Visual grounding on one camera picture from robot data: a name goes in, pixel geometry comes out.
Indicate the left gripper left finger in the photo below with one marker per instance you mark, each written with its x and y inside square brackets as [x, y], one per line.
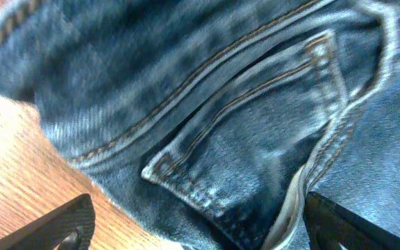
[68, 227]

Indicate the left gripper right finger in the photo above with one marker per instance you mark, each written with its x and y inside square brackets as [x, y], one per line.
[333, 227]

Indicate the blue denim jeans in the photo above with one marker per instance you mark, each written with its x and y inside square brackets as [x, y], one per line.
[211, 122]

